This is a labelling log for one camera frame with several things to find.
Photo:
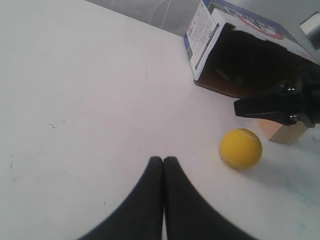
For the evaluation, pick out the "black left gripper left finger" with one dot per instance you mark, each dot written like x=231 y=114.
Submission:
x=140 y=215

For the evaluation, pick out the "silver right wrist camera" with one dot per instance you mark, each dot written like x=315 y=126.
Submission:
x=311 y=27

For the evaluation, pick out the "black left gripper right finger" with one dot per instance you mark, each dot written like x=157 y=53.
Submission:
x=188 y=216

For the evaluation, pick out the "blue white cardboard box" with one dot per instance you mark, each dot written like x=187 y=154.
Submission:
x=238 y=53

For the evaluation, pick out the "yellow ball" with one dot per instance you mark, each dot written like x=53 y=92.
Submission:
x=241 y=149

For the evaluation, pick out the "light wooden cube block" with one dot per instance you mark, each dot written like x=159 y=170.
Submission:
x=279 y=133

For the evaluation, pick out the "white backdrop curtain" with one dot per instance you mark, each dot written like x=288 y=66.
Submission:
x=173 y=16

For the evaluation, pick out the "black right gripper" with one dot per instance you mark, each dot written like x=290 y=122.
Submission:
x=285 y=104

